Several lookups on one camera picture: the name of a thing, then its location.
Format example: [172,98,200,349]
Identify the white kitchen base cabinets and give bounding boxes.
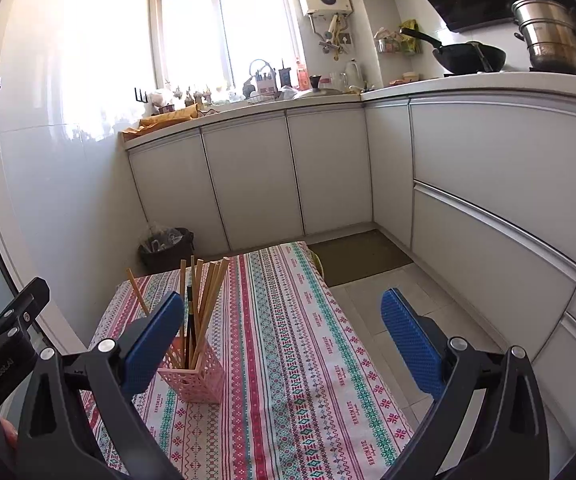
[124,72,576,466]

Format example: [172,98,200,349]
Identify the pink perforated utensil holder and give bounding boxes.
[157,337,223,405]

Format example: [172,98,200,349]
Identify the black trash bin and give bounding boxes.
[139,225,195,275]

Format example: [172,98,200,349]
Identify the wall rack with packets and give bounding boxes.
[374,20,421,56]

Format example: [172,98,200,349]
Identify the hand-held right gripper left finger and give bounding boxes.
[15,290,186,480]

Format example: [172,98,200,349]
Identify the basket with white handle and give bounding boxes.
[248,59,276,97]

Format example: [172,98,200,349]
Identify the black wok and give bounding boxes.
[400,27,508,75]

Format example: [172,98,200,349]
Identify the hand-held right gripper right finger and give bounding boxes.
[380,287,551,480]

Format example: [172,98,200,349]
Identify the kitchen window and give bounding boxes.
[155,0,301,91]

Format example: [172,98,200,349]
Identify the white kettle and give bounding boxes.
[344,58,365,90]

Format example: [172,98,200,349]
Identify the bunch of bamboo chopsticks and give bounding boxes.
[127,256,231,371]

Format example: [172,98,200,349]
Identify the water heater pipes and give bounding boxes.
[310,12,353,61]

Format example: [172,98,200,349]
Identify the person's left hand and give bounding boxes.
[0,417,19,448]

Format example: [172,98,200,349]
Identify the brown floor mat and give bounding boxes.
[308,230,413,288]

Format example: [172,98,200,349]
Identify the black chopstick with gold band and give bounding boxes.
[185,285,199,361]

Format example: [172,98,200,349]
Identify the patterned striped tablecloth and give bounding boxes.
[80,241,416,480]

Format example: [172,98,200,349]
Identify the steel steamer pot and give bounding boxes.
[512,0,576,77]

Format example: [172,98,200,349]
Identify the pot lid with black knob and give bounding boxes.
[295,75,343,99]

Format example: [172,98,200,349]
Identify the yellow cloth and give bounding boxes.
[120,104,203,142]

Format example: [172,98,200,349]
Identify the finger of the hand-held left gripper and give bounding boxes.
[0,277,51,356]

